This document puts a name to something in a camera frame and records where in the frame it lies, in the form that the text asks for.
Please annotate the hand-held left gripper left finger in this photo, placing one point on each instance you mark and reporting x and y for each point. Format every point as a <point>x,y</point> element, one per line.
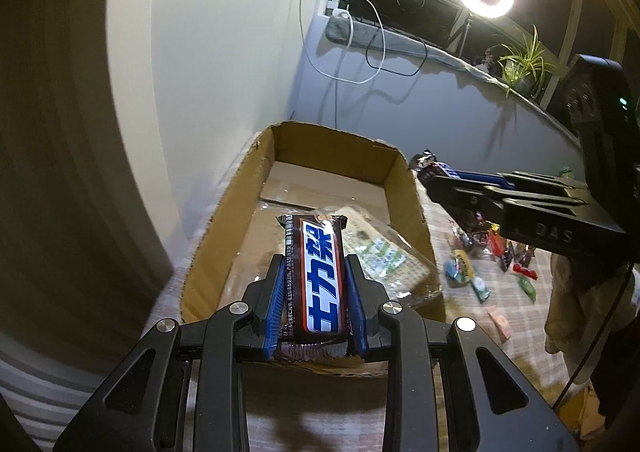
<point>277,302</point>

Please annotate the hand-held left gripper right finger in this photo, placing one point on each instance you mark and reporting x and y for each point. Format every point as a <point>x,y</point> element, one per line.
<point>357,312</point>

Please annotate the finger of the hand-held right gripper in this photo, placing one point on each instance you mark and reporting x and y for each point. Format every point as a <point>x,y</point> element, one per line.
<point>480,177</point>
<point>450,192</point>

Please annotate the dark candy bar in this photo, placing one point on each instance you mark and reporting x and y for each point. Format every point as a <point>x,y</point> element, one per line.
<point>427,163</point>

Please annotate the brown chocolate bar blue label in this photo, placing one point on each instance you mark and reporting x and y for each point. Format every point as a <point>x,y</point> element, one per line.
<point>317,282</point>

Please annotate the clear cracker packet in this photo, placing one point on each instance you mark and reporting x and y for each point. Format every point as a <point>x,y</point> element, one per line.
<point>390,257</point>

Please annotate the pile of assorted candies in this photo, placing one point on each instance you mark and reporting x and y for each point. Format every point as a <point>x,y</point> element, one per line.
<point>500,242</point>

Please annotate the checked tablecloth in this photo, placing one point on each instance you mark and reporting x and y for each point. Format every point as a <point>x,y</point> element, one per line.
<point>450,307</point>

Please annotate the potted spider plant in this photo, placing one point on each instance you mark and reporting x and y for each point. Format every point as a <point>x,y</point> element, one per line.
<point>525,62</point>

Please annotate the pink snack packet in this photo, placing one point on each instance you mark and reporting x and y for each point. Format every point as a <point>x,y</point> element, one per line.
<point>499,326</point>

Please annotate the beige cloth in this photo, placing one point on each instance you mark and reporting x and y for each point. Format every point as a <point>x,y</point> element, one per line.
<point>565,312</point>

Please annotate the grey windowsill cloth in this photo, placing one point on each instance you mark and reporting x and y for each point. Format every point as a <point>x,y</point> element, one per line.
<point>400,40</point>

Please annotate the white power strip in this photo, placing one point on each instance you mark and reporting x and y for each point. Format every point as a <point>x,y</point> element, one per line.
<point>337,10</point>

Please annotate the yellow cardboard box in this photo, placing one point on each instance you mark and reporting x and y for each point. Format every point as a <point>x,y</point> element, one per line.
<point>585,407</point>

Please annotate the striped grey cloth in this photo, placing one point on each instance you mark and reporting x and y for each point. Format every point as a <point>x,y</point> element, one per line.
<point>40,382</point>

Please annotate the white wardrobe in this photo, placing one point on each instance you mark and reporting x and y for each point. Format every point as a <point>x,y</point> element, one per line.
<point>200,57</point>

